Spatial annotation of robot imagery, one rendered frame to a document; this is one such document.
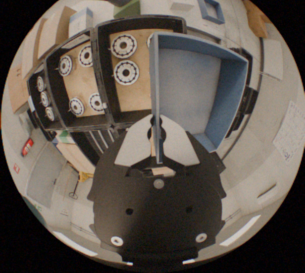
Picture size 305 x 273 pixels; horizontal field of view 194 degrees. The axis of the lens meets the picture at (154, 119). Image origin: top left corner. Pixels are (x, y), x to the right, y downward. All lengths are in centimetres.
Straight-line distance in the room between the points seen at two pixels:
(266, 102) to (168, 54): 297
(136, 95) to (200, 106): 29
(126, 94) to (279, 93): 303
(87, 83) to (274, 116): 322
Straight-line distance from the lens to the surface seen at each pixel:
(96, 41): 37
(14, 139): 310
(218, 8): 87
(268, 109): 302
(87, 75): 48
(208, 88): 21
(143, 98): 42
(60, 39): 67
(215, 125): 23
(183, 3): 62
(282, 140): 300
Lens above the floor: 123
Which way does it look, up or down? 57 degrees down
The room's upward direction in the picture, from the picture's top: 170 degrees clockwise
